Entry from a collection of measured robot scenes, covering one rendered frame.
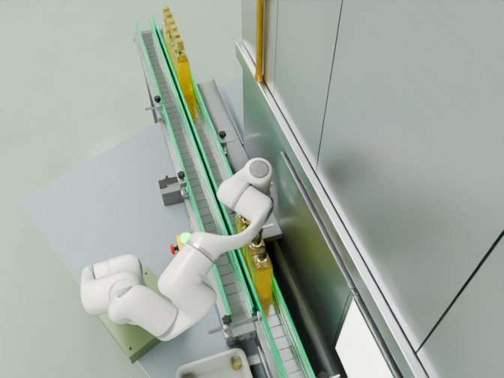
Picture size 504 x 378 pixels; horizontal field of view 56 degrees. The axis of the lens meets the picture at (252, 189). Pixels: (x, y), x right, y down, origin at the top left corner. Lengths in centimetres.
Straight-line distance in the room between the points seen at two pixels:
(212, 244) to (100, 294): 38
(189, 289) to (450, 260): 57
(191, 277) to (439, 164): 60
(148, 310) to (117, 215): 93
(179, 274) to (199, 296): 7
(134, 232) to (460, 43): 154
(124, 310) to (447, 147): 78
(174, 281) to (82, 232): 98
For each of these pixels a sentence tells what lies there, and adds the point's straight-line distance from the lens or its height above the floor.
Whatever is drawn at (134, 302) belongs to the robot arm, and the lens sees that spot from 115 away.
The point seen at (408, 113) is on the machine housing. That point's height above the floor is 182.
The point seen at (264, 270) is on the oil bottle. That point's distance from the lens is 145.
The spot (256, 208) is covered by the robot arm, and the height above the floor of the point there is 142.
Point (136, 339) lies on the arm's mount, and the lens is 167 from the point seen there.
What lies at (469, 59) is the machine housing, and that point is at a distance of 67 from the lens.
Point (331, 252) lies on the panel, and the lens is 121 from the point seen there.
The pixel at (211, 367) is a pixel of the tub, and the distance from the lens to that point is 163.
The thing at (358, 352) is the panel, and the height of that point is 116.
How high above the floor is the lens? 233
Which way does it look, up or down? 51 degrees down
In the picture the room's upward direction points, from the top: straight up
